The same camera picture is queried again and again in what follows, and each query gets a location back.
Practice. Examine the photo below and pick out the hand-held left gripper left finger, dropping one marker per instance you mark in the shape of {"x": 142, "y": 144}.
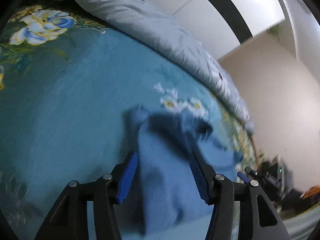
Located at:
{"x": 128, "y": 175}

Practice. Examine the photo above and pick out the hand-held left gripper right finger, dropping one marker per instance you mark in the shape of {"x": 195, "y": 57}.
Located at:
{"x": 198, "y": 177}

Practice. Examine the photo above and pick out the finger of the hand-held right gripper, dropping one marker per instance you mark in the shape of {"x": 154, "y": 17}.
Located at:
{"x": 246, "y": 173}

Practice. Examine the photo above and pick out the blue fleece garment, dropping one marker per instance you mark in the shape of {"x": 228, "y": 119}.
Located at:
{"x": 162, "y": 170}

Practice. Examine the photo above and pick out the orange cloth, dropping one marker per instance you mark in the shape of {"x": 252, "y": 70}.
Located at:
{"x": 311, "y": 192}

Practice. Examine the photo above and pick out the teal floral blanket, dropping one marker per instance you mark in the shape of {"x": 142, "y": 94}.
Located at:
{"x": 75, "y": 110}

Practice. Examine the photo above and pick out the grey-blue flower-print quilt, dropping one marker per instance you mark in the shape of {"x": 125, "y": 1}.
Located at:
{"x": 155, "y": 22}

